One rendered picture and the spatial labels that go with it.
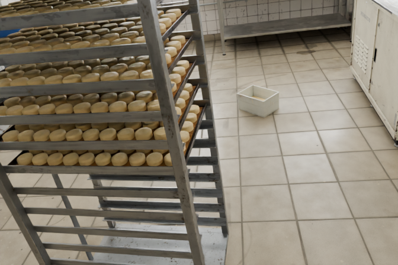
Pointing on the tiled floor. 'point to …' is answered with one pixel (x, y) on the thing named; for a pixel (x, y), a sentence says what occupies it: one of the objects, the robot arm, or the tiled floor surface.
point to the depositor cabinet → (377, 53)
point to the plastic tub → (258, 100)
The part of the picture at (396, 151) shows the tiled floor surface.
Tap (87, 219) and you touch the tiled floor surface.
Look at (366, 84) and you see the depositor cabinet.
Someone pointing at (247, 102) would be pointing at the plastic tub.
